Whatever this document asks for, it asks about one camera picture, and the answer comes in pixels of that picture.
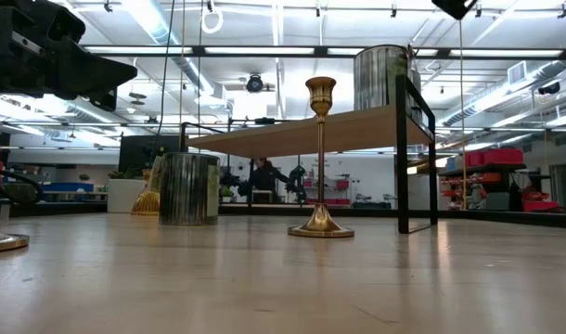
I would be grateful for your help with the white pot with green plant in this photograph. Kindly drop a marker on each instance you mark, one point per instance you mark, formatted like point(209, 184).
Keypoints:
point(123, 197)

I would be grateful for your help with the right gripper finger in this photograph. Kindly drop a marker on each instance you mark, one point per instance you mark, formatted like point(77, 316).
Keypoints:
point(455, 7)

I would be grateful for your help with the amber glass candle holder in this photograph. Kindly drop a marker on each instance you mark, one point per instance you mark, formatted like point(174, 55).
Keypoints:
point(146, 204)

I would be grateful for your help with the blue storage bin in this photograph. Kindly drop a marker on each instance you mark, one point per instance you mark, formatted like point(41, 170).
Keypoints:
point(67, 187)

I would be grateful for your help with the silver ventilation duct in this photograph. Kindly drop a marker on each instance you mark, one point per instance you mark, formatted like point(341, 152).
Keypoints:
point(160, 32)
point(543, 72)

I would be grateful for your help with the silver scented candle tin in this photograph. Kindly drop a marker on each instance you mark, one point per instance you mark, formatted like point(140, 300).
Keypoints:
point(378, 79)
point(415, 99)
point(185, 190)

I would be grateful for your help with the tall gold candlestick holder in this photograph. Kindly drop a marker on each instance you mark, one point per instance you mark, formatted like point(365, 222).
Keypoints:
point(320, 222)

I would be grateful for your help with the black overhead camera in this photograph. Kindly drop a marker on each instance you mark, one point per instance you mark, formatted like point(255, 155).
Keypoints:
point(254, 84)

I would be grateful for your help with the wooden shelf riser black legs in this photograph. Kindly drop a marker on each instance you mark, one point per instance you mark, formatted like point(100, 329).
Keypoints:
point(311, 134)

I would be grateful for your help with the red plastic storage bin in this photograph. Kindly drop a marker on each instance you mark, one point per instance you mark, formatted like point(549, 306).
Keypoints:
point(496, 157)
point(540, 206)

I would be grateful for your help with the black aluminium rig frame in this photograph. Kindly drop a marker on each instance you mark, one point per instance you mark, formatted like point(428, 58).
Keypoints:
point(357, 211)

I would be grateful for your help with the black monitor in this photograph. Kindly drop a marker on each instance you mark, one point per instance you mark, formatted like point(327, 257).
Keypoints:
point(139, 153)

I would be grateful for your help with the black storage rack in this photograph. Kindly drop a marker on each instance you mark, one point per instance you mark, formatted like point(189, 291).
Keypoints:
point(478, 168)

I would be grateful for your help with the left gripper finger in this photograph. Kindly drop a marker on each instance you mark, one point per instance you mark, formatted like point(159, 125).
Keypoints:
point(97, 76)

